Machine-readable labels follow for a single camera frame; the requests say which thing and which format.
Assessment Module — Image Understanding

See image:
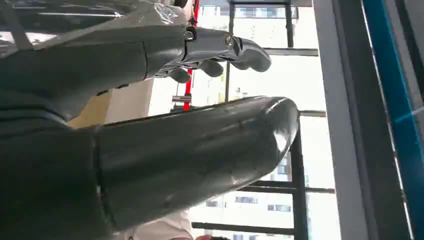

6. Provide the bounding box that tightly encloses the blue vertical strip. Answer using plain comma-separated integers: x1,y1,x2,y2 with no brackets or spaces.
361,0,424,240

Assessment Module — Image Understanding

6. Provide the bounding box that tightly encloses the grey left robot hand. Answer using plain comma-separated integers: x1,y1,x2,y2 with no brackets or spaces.
0,25,301,240

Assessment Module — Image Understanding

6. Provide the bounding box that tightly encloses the red pole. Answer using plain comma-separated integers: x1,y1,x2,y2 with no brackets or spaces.
182,0,201,112

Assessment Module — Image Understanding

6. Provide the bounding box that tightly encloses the black window frame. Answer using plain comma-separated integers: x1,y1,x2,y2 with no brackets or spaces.
191,0,336,240

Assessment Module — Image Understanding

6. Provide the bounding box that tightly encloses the person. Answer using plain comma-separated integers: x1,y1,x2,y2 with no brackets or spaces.
112,210,231,240

